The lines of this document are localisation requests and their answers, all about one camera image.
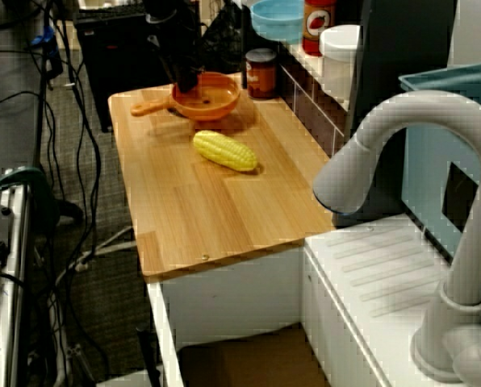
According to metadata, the teal plastic bin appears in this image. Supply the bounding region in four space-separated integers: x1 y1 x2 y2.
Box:
397 60 481 280

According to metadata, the yellow toy corn cob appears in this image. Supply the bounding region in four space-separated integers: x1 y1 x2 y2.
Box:
192 129 259 173

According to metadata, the white floor tube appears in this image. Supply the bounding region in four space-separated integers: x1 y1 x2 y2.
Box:
56 225 136 284

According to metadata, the black mesh bag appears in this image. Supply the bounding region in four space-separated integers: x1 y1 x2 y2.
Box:
201 5 246 77

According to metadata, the orange toy frying pan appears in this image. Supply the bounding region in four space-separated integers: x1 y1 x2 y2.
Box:
130 71 242 123

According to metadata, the black equipment stand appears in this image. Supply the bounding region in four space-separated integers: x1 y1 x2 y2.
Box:
73 6 203 134

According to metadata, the large white plastic container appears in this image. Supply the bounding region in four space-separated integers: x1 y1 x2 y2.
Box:
318 24 363 102

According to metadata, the dark grey shelf panel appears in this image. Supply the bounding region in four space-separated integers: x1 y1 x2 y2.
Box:
342 0 458 227

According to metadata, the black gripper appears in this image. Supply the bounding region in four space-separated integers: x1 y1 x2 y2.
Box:
153 31 206 94

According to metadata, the light blue plastic bowl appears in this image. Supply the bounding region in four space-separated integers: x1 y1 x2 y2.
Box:
249 0 307 46

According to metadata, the toy beans can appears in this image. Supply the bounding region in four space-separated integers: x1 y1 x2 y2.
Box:
245 48 278 100

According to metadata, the black shelf post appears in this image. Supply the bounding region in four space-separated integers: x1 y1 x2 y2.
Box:
239 2 250 90

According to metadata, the white toy sink unit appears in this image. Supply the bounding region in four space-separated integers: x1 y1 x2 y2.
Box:
146 213 481 387

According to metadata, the red sauce bottle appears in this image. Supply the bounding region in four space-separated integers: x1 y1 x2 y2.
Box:
302 0 338 57

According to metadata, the grey toy faucet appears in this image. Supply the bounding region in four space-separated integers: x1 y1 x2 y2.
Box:
312 89 481 385

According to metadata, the blue tape piece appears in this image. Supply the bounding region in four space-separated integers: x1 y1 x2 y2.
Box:
31 27 61 49

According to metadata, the aluminium frame rail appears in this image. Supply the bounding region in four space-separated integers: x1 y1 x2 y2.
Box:
0 173 35 387

